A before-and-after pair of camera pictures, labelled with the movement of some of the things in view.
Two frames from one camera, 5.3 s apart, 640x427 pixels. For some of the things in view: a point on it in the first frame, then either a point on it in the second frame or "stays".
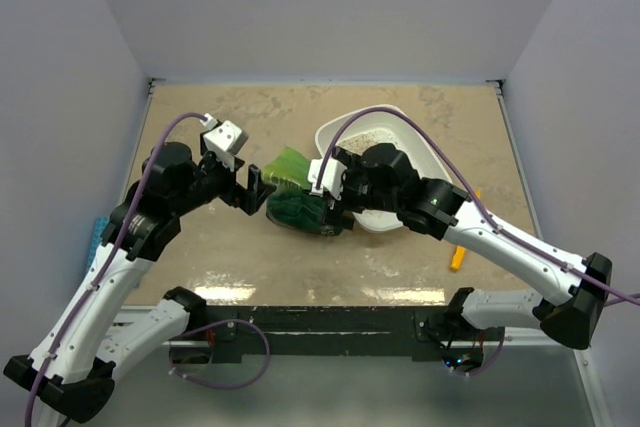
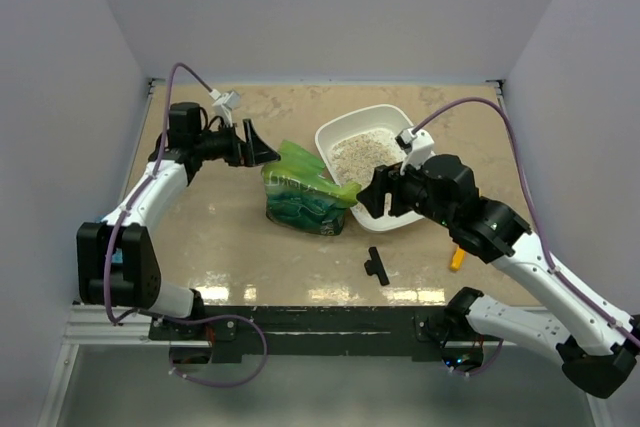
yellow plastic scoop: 461,251 stays
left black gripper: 237,195 -> 258,152
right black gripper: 334,209 -> 384,180
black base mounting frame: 425,332 stays
